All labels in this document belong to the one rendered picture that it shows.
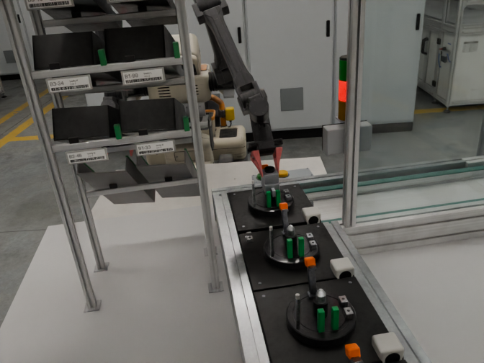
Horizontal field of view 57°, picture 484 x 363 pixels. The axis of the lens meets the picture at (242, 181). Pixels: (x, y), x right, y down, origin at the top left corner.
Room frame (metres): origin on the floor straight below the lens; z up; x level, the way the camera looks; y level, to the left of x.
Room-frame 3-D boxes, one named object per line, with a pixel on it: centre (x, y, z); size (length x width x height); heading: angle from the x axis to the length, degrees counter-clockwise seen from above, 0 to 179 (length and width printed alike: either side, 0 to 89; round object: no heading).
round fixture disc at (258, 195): (1.18, -0.08, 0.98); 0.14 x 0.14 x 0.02
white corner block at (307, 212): (1.10, -0.19, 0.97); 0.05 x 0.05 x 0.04; 6
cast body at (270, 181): (1.17, -0.08, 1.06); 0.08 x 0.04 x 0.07; 6
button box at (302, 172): (1.41, -0.14, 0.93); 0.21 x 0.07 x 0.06; 96
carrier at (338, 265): (0.93, -0.11, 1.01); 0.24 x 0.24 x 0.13; 6
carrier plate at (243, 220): (1.18, -0.08, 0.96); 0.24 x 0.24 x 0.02; 6
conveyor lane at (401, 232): (1.19, -0.38, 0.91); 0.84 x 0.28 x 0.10; 96
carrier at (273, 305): (0.69, -0.14, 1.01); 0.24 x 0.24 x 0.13; 6
